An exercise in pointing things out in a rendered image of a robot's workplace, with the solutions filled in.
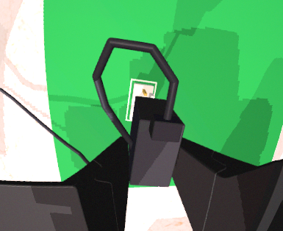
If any green circuit board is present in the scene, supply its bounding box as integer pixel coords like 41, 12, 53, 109
43, 0, 283, 166

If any black fan cable with connector plug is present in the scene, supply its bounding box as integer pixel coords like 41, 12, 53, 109
0, 38, 185, 188

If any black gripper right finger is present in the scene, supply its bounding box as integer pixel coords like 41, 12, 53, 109
173, 138, 283, 231

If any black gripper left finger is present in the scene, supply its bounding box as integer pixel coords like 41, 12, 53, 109
0, 136, 129, 231

